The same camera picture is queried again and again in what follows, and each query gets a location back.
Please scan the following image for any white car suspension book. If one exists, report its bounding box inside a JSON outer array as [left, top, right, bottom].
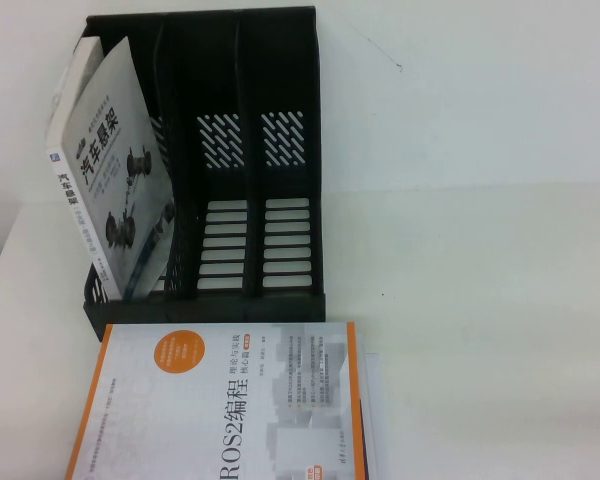
[[43, 34, 177, 304]]

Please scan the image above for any orange and white ROS2 book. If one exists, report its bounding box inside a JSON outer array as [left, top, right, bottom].
[[65, 321, 374, 480]]

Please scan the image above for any black plastic book stand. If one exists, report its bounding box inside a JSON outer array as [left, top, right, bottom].
[[71, 4, 327, 324]]

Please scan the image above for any white book with purple stripe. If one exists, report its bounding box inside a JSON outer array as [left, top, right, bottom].
[[354, 349, 382, 480]]

